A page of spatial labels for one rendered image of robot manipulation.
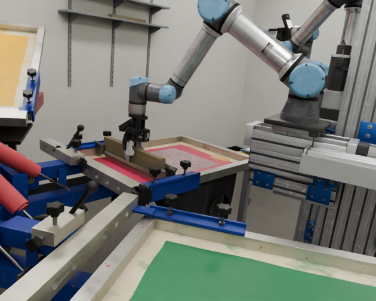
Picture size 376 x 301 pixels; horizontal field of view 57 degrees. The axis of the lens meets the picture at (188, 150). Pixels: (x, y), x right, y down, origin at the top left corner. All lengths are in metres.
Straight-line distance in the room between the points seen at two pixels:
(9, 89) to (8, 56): 0.28
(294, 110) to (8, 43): 1.59
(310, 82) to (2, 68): 1.51
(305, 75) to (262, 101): 4.16
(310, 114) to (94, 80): 2.69
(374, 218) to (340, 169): 0.43
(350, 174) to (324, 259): 0.36
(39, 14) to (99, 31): 0.60
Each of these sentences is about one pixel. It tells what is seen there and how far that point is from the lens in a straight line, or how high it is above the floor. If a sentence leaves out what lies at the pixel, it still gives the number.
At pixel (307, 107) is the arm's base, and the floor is 1.32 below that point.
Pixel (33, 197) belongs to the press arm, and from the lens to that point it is 1.37.
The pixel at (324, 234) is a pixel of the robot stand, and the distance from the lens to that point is 1.71.
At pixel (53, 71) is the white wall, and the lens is 3.51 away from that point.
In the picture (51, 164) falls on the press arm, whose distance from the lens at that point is 1.34.
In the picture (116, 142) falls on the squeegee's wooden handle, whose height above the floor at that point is 1.05.
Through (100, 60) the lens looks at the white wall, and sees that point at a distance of 3.75.
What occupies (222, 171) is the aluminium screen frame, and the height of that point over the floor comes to 0.98.
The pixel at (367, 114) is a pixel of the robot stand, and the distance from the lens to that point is 1.56.
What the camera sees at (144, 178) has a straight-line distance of 1.46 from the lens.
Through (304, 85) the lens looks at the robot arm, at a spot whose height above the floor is 1.40.
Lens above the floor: 1.47
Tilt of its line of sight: 15 degrees down
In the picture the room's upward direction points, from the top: 6 degrees clockwise
